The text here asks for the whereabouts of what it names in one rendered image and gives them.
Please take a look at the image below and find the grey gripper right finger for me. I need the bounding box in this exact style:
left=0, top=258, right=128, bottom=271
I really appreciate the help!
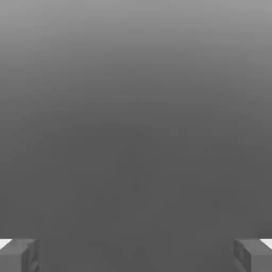
left=232, top=237, right=272, bottom=272

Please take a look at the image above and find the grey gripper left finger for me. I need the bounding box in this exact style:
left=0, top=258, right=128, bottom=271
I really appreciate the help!
left=0, top=237, right=40, bottom=272

